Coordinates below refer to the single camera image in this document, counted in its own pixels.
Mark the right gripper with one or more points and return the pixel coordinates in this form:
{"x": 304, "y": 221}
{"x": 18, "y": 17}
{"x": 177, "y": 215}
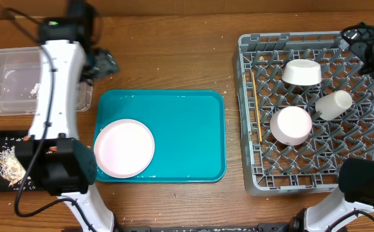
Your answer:
{"x": 365, "y": 44}

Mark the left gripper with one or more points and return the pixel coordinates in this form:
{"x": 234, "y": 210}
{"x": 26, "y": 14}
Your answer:
{"x": 107, "y": 65}

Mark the white napkin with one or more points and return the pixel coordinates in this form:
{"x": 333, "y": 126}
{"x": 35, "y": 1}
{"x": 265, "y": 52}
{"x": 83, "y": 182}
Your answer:
{"x": 34, "y": 91}

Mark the white cup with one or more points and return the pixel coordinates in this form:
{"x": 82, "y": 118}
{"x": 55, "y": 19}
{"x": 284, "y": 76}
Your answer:
{"x": 333, "y": 105}

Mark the small white saucer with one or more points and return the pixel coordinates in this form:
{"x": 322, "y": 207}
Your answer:
{"x": 302, "y": 72}

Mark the large white plate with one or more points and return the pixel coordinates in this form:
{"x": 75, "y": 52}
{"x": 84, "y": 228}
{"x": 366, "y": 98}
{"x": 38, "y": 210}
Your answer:
{"x": 124, "y": 148}

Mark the orange carrot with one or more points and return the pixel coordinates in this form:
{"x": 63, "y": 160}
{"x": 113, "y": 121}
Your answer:
{"x": 51, "y": 149}

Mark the white bowl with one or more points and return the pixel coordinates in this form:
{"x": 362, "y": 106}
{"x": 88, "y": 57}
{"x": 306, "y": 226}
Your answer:
{"x": 291, "y": 125}

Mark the peanut and rice scraps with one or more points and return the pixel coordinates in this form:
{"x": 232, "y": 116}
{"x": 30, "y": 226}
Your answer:
{"x": 11, "y": 170}

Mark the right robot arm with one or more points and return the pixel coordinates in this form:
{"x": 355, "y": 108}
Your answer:
{"x": 354, "y": 195}

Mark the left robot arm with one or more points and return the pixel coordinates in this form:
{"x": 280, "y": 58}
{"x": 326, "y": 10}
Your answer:
{"x": 52, "y": 155}

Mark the grey dishwasher rack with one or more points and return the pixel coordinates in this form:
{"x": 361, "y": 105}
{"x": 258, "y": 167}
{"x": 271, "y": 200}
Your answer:
{"x": 272, "y": 168}

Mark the clear plastic bin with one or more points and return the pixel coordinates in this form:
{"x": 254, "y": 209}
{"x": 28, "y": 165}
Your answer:
{"x": 20, "y": 70}

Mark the teal plastic serving tray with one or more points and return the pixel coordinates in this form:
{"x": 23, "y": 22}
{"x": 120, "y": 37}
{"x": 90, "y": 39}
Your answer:
{"x": 188, "y": 127}

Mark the black plastic tray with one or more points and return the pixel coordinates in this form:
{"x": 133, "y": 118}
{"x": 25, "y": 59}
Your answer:
{"x": 12, "y": 133}

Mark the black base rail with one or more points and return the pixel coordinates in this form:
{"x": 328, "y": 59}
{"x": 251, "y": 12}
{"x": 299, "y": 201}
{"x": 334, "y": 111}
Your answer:
{"x": 263, "y": 227}

